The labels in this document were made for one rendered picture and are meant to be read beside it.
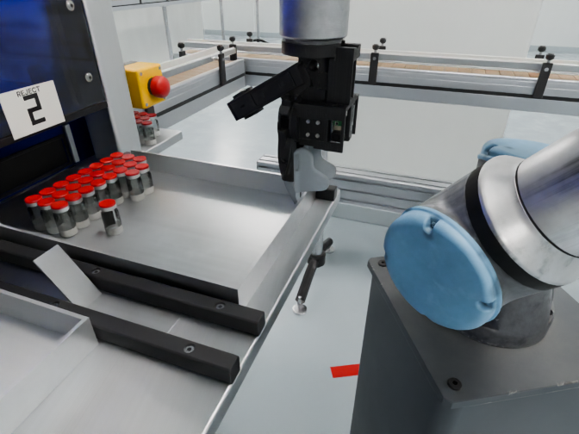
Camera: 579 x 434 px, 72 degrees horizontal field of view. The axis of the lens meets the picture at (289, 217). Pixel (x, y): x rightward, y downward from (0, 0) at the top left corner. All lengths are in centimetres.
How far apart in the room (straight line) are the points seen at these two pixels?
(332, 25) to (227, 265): 29
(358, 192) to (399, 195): 15
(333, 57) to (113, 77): 43
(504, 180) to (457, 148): 168
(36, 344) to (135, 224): 21
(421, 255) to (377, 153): 171
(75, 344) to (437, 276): 32
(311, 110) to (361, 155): 162
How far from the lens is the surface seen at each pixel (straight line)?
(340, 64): 46
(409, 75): 131
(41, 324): 47
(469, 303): 36
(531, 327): 57
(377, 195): 150
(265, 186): 64
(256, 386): 145
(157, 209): 62
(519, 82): 133
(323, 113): 46
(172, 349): 38
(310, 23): 44
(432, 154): 203
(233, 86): 137
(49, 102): 68
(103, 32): 76
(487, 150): 49
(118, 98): 78
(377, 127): 201
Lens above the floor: 118
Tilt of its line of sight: 32 degrees down
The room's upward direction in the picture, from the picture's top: straight up
